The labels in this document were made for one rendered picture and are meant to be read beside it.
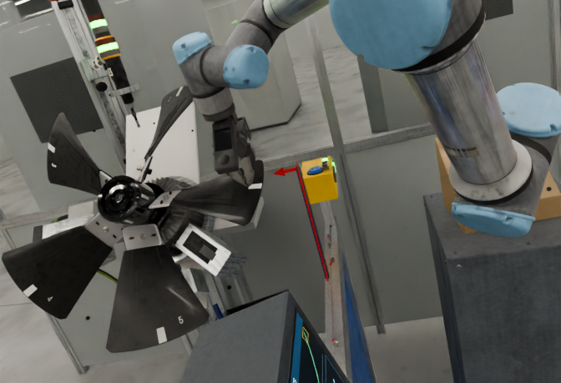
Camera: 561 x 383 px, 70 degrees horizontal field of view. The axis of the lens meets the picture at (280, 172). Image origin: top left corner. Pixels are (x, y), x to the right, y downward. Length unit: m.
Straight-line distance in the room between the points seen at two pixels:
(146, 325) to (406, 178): 1.19
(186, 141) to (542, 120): 1.00
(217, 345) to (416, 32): 0.34
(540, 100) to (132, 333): 0.92
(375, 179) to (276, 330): 1.41
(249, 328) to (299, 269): 1.56
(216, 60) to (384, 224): 1.27
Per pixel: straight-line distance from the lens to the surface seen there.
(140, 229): 1.08
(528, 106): 0.77
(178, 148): 1.36
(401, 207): 1.81
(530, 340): 1.02
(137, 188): 1.03
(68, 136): 1.25
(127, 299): 1.01
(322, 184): 1.20
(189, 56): 0.79
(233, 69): 0.71
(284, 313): 0.38
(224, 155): 0.81
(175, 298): 1.02
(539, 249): 0.89
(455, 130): 0.55
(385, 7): 0.40
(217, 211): 0.93
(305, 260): 1.92
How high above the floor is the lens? 1.49
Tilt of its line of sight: 19 degrees down
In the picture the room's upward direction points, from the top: 16 degrees counter-clockwise
